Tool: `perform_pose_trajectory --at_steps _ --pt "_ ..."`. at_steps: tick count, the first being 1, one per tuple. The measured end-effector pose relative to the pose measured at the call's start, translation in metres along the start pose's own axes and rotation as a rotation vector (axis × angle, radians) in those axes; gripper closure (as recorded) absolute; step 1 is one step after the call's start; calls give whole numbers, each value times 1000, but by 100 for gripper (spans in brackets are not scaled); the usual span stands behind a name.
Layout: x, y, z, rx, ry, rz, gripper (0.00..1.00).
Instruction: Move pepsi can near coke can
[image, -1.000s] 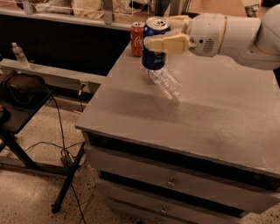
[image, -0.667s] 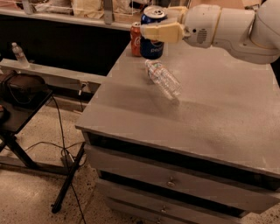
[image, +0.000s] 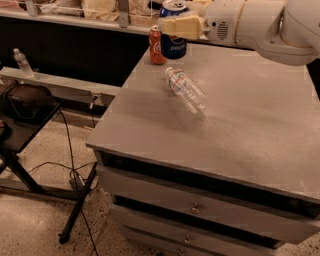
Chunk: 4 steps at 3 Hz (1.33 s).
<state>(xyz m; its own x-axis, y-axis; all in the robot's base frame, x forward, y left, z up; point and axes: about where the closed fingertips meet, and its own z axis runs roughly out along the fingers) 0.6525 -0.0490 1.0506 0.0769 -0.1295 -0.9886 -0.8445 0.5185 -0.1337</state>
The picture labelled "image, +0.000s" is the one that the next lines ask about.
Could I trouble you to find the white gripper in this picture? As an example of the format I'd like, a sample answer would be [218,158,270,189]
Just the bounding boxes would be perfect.
[158,0,245,46]

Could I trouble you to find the blue pepsi can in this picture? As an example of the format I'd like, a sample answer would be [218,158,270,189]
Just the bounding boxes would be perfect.
[160,0,189,59]

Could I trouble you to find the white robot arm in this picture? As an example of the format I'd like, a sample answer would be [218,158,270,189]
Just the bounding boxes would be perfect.
[158,0,320,66]

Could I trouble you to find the red coke can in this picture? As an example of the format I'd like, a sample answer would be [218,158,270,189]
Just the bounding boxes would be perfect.
[149,25,167,65]

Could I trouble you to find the clear plastic water bottle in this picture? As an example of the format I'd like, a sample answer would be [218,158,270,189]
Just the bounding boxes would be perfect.
[166,67,207,115]

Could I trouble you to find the grey metal ledge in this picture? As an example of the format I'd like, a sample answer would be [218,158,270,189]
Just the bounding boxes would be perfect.
[0,67,120,106]

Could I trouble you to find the grey drawer cabinet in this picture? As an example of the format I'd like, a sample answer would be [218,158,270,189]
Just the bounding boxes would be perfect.
[87,44,320,256]

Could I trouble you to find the small bottle on ledge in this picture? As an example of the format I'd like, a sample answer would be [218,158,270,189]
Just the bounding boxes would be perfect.
[13,48,34,78]

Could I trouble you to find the top drawer metal knob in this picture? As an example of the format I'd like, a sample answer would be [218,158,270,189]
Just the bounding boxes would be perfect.
[190,202,201,214]

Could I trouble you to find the dark bag on side table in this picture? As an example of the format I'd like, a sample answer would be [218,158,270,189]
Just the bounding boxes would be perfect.
[0,81,55,120]

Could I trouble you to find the black cable on floor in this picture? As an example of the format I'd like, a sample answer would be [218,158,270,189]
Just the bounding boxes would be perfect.
[26,109,100,256]

